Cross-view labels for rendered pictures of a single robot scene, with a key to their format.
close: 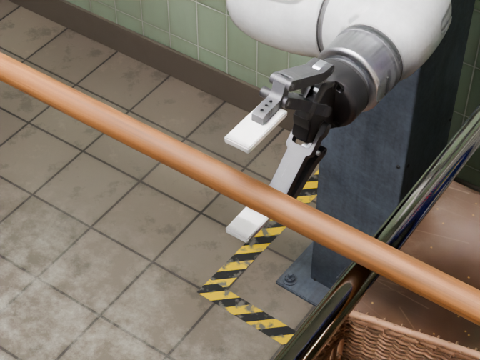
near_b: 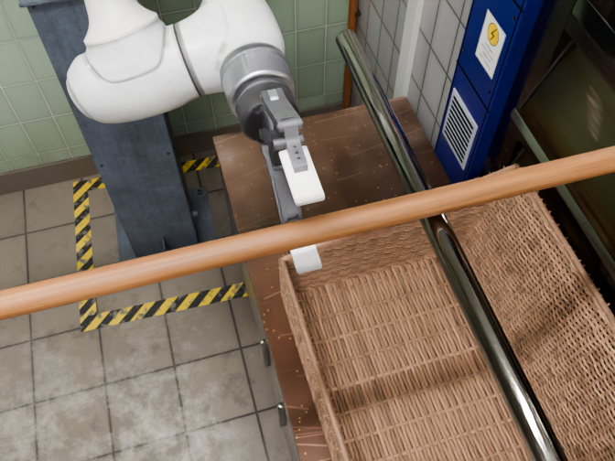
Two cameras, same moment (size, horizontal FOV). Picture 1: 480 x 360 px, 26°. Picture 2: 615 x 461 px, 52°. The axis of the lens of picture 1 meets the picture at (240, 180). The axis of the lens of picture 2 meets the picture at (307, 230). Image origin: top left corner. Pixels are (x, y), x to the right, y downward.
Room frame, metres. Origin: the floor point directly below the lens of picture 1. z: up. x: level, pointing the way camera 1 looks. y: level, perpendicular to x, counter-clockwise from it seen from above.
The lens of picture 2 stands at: (0.52, 0.29, 1.77)
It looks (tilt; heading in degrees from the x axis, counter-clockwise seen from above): 56 degrees down; 309
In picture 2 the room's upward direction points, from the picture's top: straight up
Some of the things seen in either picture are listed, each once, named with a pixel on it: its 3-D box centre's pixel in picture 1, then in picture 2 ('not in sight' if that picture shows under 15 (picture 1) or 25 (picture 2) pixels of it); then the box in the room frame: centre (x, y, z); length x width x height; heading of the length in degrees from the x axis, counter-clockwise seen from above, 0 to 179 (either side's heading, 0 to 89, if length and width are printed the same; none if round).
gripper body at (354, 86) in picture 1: (322, 105); (273, 127); (0.88, -0.09, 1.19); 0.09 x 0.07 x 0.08; 145
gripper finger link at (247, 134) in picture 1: (256, 126); (301, 175); (0.78, -0.02, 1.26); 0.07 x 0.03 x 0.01; 145
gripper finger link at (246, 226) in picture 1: (254, 216); (302, 245); (0.78, -0.02, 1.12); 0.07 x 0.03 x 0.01; 145
